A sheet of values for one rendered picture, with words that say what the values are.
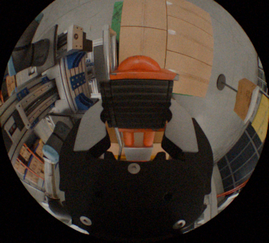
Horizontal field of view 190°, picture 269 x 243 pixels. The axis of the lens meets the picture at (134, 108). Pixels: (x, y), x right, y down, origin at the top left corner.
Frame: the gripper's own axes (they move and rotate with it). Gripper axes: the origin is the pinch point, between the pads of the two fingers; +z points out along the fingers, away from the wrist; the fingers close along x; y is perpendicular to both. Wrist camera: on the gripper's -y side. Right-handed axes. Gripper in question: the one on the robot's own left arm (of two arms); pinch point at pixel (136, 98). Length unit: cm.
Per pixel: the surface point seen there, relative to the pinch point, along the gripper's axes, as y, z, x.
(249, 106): 14, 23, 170
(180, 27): -42, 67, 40
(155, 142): 30.0, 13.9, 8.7
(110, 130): 29.9, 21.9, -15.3
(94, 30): -64, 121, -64
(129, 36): -26, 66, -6
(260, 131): 127, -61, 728
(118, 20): -73, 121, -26
